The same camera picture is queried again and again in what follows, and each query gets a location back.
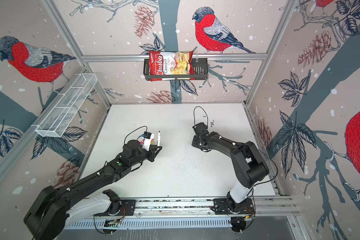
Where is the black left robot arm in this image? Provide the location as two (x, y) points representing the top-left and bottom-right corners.
(24, 140), (162, 240)

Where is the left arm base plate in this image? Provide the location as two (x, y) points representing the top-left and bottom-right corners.
(95, 199), (137, 217)

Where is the black wall basket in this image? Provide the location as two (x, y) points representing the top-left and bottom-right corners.
(143, 58), (209, 82)

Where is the white red whiteboard marker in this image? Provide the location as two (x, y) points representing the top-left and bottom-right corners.
(157, 131), (161, 147)

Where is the white wire mesh shelf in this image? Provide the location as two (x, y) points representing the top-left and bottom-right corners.
(36, 73), (98, 138)

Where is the red cassava chips bag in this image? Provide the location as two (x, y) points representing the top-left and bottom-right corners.
(146, 51), (194, 82)

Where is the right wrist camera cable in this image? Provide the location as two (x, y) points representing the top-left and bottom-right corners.
(193, 105), (209, 127)

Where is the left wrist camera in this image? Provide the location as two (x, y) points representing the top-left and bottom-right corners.
(141, 132), (155, 151)

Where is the white perforated cable duct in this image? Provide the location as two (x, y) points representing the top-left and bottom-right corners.
(66, 217), (232, 231)

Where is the aluminium mounting rail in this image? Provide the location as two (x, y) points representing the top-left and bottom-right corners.
(47, 196), (301, 220)

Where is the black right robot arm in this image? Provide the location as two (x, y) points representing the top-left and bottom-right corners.
(192, 123), (269, 204)

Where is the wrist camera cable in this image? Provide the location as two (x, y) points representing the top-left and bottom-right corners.
(123, 125), (148, 146)
(193, 105), (209, 127)

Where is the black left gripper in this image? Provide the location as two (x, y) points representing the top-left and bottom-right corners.
(130, 144), (163, 167)

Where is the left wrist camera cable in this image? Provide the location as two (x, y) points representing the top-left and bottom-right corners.
(123, 125), (148, 146)

